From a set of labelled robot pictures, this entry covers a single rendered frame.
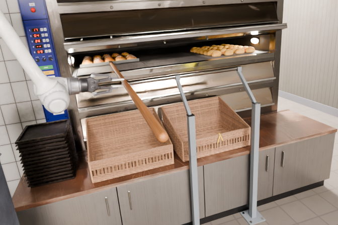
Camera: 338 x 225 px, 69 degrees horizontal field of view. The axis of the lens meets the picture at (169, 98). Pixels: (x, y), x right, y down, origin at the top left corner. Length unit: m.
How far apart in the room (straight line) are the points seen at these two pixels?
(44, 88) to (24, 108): 0.91
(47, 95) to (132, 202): 0.95
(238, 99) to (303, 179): 0.86
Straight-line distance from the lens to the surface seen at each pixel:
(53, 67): 1.92
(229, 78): 2.28
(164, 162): 1.75
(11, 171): 2.27
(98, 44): 1.78
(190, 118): 1.53
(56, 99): 1.12
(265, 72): 2.50
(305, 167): 2.39
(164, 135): 0.65
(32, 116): 2.06
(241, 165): 1.95
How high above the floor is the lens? 1.51
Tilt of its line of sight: 17 degrees down
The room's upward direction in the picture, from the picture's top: 4 degrees counter-clockwise
